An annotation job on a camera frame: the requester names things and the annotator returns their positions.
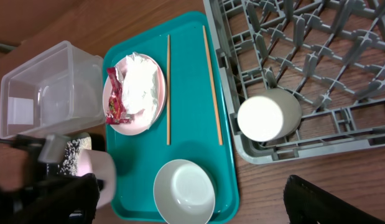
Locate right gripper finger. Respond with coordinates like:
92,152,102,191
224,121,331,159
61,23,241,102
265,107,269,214
283,175,385,224

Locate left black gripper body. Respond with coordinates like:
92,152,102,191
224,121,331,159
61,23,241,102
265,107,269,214
0,174,101,224

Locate pile of rice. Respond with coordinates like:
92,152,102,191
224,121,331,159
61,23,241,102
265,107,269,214
58,136,91,176

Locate pink small bowl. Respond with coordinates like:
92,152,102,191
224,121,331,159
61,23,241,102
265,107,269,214
76,149,116,208

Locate white plastic cup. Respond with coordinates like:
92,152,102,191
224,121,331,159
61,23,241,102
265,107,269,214
237,88,302,142

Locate red snack wrapper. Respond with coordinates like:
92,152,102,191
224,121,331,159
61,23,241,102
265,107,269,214
106,67,133,124

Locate wooden chopstick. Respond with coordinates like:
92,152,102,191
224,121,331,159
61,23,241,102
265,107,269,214
167,35,171,146
202,26,223,146

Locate pink round plate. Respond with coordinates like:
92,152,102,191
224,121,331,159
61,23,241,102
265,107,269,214
103,52,167,136

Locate white tissue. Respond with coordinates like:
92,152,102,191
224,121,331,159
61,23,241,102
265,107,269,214
122,52,158,128

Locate grey bowl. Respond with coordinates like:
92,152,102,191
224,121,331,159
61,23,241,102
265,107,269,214
153,159,216,224

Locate clear plastic bin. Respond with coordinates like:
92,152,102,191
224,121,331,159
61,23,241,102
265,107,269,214
0,40,104,139

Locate teal plastic tray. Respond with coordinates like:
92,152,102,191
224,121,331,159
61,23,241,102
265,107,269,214
103,11,239,223

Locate grey dish rack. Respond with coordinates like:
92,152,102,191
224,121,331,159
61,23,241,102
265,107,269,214
204,0,385,164

